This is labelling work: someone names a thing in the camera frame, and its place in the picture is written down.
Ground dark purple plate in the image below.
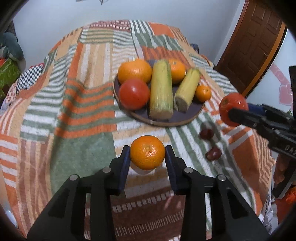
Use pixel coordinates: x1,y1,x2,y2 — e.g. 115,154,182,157
112,59,205,127

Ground striped patchwork blanket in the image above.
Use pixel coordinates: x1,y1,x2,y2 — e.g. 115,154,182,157
1,20,275,235

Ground small tangerine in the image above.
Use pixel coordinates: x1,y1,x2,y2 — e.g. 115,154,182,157
130,136,166,171
195,85,212,102

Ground white sliding wardrobe door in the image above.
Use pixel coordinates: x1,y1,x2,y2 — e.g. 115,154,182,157
246,30,295,112

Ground large orange with sticker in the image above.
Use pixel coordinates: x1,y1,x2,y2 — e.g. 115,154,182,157
117,59,152,84

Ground blue backpack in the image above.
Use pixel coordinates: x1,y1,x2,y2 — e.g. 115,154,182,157
190,44,199,53

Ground floral patchwork quilt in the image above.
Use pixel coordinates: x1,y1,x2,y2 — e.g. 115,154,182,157
1,63,45,113

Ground corn cob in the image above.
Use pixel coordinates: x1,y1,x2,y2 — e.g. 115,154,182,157
174,68,201,113
149,59,174,120

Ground brown wooden door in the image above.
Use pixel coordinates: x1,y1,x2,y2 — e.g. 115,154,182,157
217,1,287,96

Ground tomato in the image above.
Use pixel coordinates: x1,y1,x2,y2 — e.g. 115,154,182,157
219,92,249,127
119,79,150,110

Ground grey plush toy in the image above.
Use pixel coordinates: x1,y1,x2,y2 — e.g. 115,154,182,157
1,32,23,61

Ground dark red jujube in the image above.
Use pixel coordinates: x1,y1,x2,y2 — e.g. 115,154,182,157
205,146,222,161
199,128,214,140

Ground person's hand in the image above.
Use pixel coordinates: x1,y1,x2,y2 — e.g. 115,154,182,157
273,154,290,185

